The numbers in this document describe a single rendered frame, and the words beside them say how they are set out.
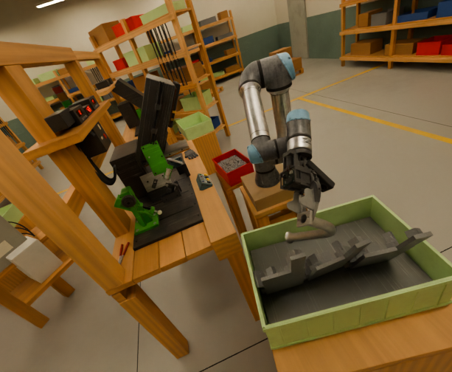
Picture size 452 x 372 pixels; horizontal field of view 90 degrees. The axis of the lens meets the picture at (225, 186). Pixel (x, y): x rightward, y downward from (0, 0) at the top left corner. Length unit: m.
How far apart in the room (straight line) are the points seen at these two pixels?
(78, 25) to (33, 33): 1.42
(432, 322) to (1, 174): 1.47
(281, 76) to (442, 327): 1.04
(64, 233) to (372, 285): 1.18
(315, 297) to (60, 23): 10.61
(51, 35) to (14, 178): 9.94
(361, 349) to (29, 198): 1.22
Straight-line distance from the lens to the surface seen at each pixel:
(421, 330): 1.06
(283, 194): 1.31
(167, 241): 1.33
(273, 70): 1.08
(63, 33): 10.75
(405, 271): 1.09
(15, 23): 11.15
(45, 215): 1.07
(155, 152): 1.57
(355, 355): 0.99
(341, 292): 1.00
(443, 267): 1.03
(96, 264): 1.21
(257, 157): 0.85
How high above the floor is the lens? 1.72
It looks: 33 degrees down
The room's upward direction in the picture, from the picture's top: 19 degrees counter-clockwise
